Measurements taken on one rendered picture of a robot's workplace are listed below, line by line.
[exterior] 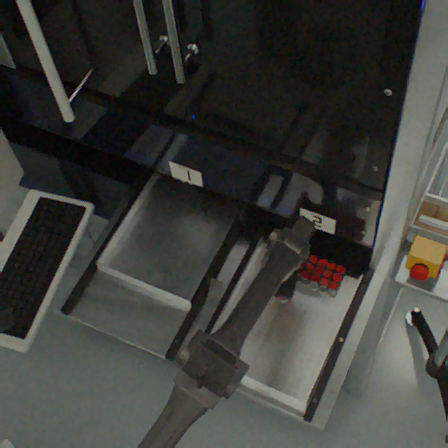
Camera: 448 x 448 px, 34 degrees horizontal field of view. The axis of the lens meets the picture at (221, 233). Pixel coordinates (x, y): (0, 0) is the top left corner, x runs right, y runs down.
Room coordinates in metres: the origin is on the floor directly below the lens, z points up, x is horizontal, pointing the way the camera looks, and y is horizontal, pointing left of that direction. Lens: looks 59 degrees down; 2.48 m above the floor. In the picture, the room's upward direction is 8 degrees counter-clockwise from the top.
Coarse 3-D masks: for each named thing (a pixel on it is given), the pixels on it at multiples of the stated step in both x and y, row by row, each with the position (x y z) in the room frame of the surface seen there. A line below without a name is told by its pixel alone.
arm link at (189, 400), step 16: (208, 352) 0.46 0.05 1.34; (192, 368) 0.42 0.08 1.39; (208, 368) 0.43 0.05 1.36; (224, 368) 0.44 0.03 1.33; (176, 384) 0.40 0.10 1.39; (192, 384) 0.39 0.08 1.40; (208, 384) 0.39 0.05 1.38; (224, 384) 0.40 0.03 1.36; (176, 400) 0.38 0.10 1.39; (192, 400) 0.37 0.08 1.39; (208, 400) 0.37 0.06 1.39; (160, 416) 0.36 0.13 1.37; (176, 416) 0.35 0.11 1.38; (192, 416) 0.35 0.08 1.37; (160, 432) 0.34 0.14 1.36; (176, 432) 0.33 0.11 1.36
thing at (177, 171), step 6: (174, 168) 1.07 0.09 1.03; (180, 168) 1.06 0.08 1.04; (186, 168) 1.06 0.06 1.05; (174, 174) 1.08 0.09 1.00; (180, 174) 1.07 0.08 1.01; (186, 174) 1.06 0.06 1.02; (192, 174) 1.05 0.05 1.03; (198, 174) 1.04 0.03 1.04; (186, 180) 1.06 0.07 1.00; (192, 180) 1.05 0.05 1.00; (198, 180) 1.04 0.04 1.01
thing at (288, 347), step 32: (256, 256) 0.88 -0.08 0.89; (352, 288) 0.76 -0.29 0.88; (224, 320) 0.72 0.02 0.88; (288, 320) 0.70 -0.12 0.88; (320, 320) 0.69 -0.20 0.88; (256, 352) 0.63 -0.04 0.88; (288, 352) 0.62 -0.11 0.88; (320, 352) 0.61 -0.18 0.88; (256, 384) 0.56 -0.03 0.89; (288, 384) 0.55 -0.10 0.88
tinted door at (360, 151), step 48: (192, 0) 1.02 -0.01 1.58; (240, 0) 0.97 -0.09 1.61; (288, 0) 0.93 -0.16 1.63; (336, 0) 0.88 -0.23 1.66; (384, 0) 0.84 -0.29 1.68; (240, 48) 0.98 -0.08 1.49; (288, 48) 0.93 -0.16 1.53; (336, 48) 0.88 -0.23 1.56; (192, 96) 1.04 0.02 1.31; (240, 96) 0.98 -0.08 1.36; (288, 96) 0.92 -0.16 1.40; (336, 96) 0.87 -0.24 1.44; (288, 144) 0.92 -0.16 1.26; (336, 144) 0.87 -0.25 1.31
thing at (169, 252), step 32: (160, 192) 1.11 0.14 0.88; (192, 192) 1.10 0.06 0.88; (128, 224) 1.03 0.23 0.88; (160, 224) 1.01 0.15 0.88; (192, 224) 1.00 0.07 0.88; (224, 224) 0.99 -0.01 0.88; (128, 256) 0.93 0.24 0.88; (160, 256) 0.92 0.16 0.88; (192, 256) 0.91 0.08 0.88; (160, 288) 0.82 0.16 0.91; (192, 288) 0.82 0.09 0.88
